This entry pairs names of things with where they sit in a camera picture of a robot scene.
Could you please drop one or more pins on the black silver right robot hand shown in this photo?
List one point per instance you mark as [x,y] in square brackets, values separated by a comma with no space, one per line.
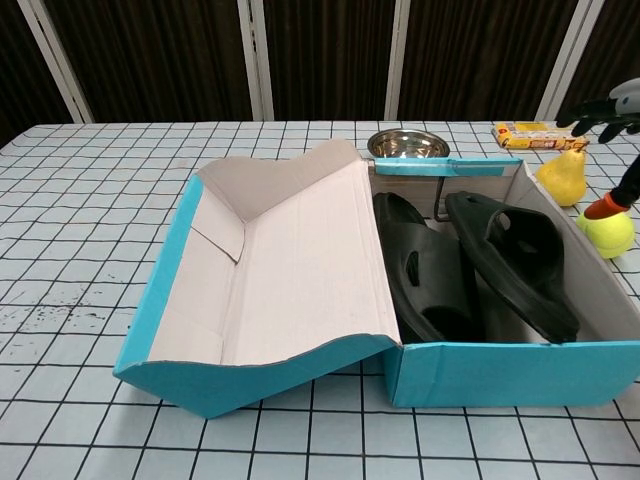
[620,115]

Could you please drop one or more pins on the yellow-green tennis ball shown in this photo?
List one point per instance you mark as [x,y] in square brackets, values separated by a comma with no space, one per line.
[607,237]

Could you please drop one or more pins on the stainless steel bowl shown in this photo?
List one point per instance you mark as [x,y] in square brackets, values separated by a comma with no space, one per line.
[407,144]

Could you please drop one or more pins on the white grid-patterned table mat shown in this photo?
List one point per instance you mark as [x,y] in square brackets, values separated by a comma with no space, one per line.
[100,200]

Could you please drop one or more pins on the black rubber slipper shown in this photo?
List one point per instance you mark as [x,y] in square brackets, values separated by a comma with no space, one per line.
[430,270]
[525,260]

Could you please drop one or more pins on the light blue cardboard shoe box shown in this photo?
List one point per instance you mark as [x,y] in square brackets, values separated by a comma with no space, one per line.
[300,265]

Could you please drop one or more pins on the yellow pear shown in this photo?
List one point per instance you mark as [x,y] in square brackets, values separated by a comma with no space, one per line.
[562,180]

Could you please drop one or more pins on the dark folding screen white frames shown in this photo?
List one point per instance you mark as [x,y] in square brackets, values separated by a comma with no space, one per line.
[165,55]

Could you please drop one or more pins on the yellow snack package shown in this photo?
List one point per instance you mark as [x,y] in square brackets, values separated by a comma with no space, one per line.
[535,136]

